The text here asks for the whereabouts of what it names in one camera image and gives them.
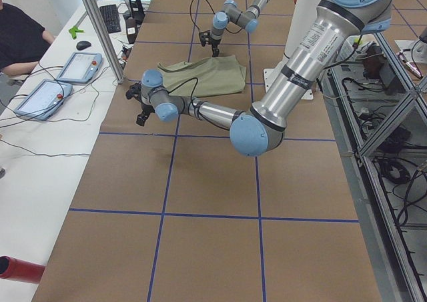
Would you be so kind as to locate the black keyboard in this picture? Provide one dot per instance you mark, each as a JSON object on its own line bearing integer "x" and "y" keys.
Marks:
{"x": 110, "y": 16}

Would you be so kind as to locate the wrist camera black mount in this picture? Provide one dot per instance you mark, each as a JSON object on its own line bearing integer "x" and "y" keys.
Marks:
{"x": 205, "y": 38}
{"x": 134, "y": 92}

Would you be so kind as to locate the near blue teach pendant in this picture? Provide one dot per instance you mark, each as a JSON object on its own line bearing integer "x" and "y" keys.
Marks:
{"x": 44, "y": 100}

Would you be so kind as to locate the brown paper table cover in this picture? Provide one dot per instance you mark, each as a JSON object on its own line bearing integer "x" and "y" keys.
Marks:
{"x": 172, "y": 212}

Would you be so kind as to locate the white mast base plate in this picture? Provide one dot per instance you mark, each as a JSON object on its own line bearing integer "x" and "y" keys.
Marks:
{"x": 270, "y": 75}

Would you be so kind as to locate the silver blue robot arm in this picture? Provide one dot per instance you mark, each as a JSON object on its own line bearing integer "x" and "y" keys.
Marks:
{"x": 262, "y": 127}
{"x": 231, "y": 13}

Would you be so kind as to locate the red cylinder bottle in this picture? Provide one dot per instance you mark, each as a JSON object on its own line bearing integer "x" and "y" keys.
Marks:
{"x": 19, "y": 270}

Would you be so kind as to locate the green plastic clamp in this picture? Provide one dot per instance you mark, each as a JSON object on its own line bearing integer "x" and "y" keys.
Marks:
{"x": 74, "y": 31}

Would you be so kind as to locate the olive green long-sleeve shirt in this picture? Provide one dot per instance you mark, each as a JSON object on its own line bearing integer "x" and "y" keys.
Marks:
{"x": 204, "y": 78}

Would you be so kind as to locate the black computer mouse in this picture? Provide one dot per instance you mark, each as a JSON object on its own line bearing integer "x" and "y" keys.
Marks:
{"x": 81, "y": 45}

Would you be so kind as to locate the far blue teach pendant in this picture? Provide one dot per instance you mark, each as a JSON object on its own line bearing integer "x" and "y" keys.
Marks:
{"x": 80, "y": 67}

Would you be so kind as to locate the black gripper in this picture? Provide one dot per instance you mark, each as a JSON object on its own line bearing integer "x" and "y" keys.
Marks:
{"x": 215, "y": 42}
{"x": 145, "y": 108}

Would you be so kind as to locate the seated person in black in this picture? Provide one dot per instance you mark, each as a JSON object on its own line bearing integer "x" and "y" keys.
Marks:
{"x": 23, "y": 41}

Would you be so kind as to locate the black power box with label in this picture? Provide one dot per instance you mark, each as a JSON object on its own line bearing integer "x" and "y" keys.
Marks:
{"x": 131, "y": 30}

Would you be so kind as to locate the aluminium frame post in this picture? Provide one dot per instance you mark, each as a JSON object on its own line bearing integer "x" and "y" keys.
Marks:
{"x": 104, "y": 38}

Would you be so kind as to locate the blue teach pendant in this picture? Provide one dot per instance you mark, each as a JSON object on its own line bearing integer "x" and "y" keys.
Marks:
{"x": 44, "y": 100}
{"x": 80, "y": 67}

